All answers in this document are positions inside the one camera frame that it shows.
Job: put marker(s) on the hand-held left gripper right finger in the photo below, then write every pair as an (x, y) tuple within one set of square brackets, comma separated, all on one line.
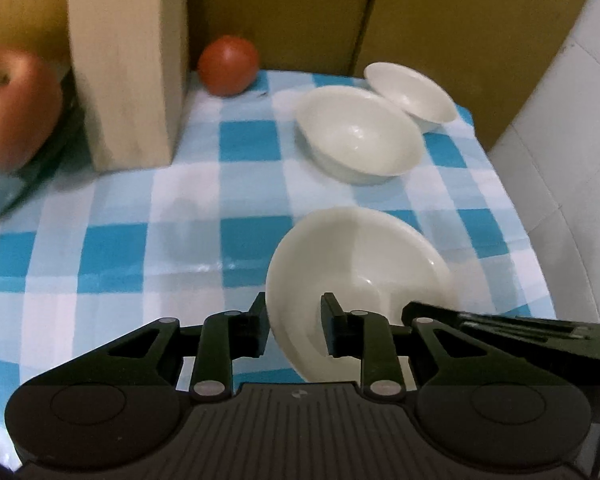
[(331, 325)]

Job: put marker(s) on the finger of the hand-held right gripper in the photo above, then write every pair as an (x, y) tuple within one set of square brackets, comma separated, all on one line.
[(480, 322)]

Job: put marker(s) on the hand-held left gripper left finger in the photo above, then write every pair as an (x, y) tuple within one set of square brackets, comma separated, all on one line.
[(259, 322)]

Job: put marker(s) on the plain cream bowl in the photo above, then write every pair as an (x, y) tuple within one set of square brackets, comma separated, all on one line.
[(360, 132), (410, 92), (360, 265)]

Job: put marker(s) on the blue white checkered tablecloth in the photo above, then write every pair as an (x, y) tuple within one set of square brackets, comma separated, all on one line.
[(180, 225)]

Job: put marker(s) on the red tomato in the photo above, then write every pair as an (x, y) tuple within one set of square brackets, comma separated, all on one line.
[(228, 65)]

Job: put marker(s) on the wooden knife block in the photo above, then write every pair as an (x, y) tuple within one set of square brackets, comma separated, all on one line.
[(130, 60)]

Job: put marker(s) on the red-yellow apple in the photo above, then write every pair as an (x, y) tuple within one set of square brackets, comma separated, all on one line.
[(15, 110)]

